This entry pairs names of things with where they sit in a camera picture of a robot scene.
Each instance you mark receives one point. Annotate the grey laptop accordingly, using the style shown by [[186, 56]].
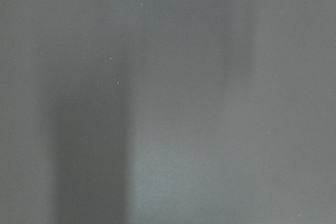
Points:
[[167, 111]]

